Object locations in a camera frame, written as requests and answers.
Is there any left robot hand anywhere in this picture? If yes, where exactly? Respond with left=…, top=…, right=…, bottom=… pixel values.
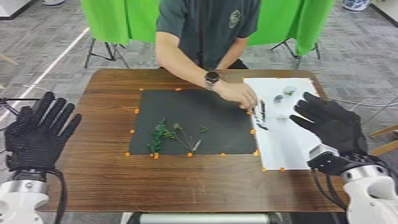
left=3, top=91, right=83, bottom=173

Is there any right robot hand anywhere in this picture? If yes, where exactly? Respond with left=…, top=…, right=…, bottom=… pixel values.
left=288, top=91, right=371, bottom=156

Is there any dark mat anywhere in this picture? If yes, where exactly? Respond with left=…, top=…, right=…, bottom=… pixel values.
left=128, top=89, right=259, bottom=156

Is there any person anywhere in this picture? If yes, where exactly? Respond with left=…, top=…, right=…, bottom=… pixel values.
left=154, top=0, right=263, bottom=111

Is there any wooden chair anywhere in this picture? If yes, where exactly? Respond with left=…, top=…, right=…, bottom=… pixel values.
left=368, top=124, right=398, bottom=157

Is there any white sheet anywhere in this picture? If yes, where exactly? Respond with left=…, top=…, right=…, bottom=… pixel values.
left=241, top=77, right=334, bottom=172

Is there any white flower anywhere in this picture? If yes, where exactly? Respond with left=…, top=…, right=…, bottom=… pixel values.
left=281, top=85, right=298, bottom=97

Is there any black stand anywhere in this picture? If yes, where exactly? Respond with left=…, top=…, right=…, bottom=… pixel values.
left=82, top=37, right=131, bottom=70
left=268, top=37, right=323, bottom=70

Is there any pale grey bar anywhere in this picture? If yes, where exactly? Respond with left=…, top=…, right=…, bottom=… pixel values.
left=126, top=212, right=286, bottom=224

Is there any black cable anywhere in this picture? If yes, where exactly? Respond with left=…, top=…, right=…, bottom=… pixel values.
left=44, top=168, right=69, bottom=224
left=309, top=169, right=350, bottom=212

